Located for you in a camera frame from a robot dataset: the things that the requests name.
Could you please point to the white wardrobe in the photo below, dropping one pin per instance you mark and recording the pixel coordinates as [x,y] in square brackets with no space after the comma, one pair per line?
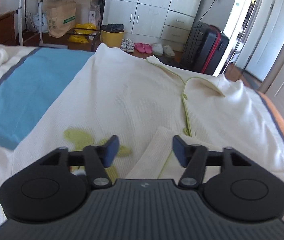
[153,21]

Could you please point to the white sneakers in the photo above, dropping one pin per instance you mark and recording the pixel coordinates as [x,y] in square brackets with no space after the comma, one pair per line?
[127,45]

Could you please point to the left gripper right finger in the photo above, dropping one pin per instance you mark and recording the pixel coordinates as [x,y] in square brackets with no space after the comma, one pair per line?
[230,183]

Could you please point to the blue striped bed sheet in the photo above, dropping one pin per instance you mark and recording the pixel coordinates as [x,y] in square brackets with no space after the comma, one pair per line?
[30,87]

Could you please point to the yellow plastic bag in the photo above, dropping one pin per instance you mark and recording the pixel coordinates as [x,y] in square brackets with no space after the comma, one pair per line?
[83,33]

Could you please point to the white fluffy slippers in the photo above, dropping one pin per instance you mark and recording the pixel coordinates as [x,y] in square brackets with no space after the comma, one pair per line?
[160,50]

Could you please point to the pink slippers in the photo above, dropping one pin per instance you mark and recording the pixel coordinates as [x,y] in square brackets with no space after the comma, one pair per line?
[143,48]

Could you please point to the cream jacket with green trim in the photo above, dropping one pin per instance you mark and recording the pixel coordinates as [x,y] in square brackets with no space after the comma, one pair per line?
[146,103]

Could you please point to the rolling overbed table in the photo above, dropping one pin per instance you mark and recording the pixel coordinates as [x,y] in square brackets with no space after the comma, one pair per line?
[41,43]

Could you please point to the black red suitcase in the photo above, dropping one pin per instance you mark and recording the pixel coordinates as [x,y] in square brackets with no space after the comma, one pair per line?
[204,48]

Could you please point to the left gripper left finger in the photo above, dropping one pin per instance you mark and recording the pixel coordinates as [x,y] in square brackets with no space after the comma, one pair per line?
[57,184]

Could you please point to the brown paper bag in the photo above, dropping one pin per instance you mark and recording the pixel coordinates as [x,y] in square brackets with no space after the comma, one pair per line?
[60,16]

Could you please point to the yellow trash bin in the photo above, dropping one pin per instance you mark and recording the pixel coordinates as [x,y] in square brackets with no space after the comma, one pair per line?
[112,35]

